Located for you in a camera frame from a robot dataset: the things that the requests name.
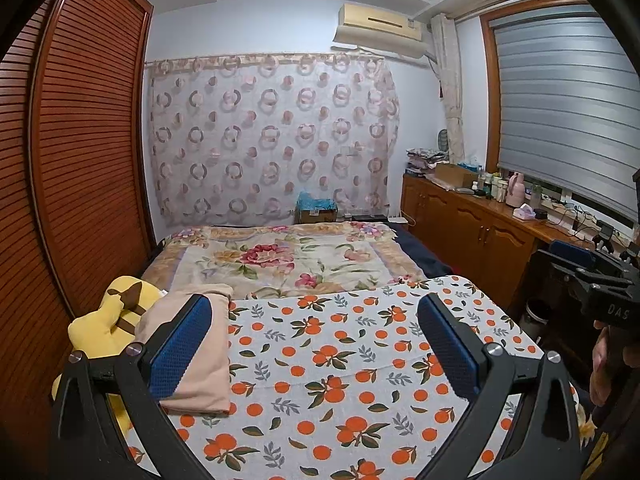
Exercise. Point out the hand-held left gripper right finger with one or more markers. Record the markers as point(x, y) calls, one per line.
point(450, 350)

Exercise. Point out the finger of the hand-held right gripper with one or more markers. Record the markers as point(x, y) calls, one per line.
point(575, 254)

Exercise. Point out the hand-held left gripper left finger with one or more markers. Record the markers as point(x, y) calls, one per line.
point(180, 347)

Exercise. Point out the beige printed t-shirt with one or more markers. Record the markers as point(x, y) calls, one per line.
point(210, 350)

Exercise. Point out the stack of folded clothes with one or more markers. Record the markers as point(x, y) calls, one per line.
point(422, 160)

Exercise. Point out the person's right hand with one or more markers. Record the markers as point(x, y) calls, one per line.
point(600, 370)

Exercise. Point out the white power strip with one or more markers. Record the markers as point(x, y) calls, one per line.
point(555, 206)

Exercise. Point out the pink tissue box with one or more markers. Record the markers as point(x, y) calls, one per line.
point(523, 212)

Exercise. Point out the small green bottle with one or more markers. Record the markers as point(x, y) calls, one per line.
point(536, 195)

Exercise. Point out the white waste bin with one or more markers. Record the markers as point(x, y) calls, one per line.
point(534, 325)

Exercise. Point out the yellow plush toy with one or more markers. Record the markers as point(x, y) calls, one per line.
point(95, 330)

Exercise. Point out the pink bottle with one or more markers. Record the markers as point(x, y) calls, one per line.
point(515, 190)

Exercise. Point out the navy blue bedding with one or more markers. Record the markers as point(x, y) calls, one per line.
point(425, 260)

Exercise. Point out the row of cosmetic bottles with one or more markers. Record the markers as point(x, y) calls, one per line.
point(495, 185)

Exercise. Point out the orange fruit print bedsheet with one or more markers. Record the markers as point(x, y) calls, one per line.
point(340, 360)

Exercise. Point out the long wooden cabinet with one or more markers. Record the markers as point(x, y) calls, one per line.
point(465, 220)

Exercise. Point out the floral blanket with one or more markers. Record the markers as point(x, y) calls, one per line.
point(280, 260)

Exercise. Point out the person's dark clothing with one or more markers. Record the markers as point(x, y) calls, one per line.
point(620, 445)

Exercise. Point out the open cardboard box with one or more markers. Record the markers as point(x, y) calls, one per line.
point(455, 175)

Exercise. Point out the grey window blind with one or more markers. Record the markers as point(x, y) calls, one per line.
point(565, 110)

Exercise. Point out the small grey fan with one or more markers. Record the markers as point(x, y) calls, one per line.
point(443, 141)

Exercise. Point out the brown cardboard box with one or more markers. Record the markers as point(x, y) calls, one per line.
point(318, 216)

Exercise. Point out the teal crumpled cloth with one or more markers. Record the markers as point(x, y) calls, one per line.
point(316, 201)

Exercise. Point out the cream window curtain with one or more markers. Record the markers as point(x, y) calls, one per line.
point(450, 85)

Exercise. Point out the brown louvred wardrobe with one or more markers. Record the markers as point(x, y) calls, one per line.
point(90, 135)

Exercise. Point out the wooden window frame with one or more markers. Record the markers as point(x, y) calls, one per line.
point(490, 85)

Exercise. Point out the circle patterned wall curtain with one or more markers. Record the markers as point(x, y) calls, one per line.
point(260, 140)

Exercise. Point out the wall air conditioner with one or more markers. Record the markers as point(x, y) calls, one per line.
point(377, 25)

